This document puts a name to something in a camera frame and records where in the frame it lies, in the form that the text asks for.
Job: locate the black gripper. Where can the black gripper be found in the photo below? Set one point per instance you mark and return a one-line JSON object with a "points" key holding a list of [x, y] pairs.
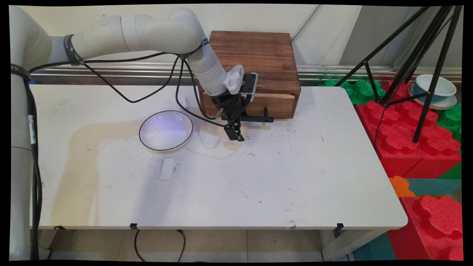
{"points": [[229, 105]]}

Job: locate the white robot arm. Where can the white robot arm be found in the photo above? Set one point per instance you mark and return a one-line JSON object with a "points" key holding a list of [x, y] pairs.
{"points": [[147, 33]]}

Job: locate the white rectangular block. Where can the white rectangular block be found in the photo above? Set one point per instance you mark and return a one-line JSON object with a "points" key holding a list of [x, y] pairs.
{"points": [[181, 101], [167, 169]]}

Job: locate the white plate with black rim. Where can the white plate with black rim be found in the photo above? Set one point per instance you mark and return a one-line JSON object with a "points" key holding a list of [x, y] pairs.
{"points": [[166, 131]]}

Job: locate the brown wooden drawer cabinet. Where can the brown wooden drawer cabinet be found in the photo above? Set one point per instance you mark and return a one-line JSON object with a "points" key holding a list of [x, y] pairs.
{"points": [[258, 55]]}

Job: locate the green foam block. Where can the green foam block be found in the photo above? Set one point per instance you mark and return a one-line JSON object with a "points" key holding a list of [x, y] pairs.
{"points": [[360, 90], [451, 118]]}

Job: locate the white table leg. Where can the white table leg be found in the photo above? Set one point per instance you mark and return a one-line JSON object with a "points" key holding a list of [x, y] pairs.
{"points": [[340, 245]]}

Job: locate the large red foam block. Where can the large red foam block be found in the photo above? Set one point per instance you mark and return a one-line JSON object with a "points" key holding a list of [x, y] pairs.
{"points": [[399, 136], [432, 229]]}

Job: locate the orange foam block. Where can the orange foam block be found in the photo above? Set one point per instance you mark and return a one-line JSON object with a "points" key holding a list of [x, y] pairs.
{"points": [[401, 186]]}

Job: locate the teal foam mat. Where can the teal foam mat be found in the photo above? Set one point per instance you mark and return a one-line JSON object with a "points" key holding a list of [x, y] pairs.
{"points": [[436, 186]]}

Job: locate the teal and white bowl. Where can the teal and white bowl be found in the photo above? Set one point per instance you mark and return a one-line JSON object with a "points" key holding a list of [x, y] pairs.
{"points": [[439, 88]]}

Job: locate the black tripod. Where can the black tripod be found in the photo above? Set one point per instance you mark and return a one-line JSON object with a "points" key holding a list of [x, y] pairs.
{"points": [[438, 74]]}

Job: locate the teal and white saucer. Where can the teal and white saucer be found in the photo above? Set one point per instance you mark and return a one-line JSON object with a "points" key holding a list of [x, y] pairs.
{"points": [[449, 104]]}

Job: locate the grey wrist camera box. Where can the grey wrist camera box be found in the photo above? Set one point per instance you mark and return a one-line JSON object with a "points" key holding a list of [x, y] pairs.
{"points": [[249, 87]]}

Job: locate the aluminium wall rail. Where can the aluminium wall rail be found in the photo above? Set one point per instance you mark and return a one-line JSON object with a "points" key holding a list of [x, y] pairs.
{"points": [[321, 72]]}

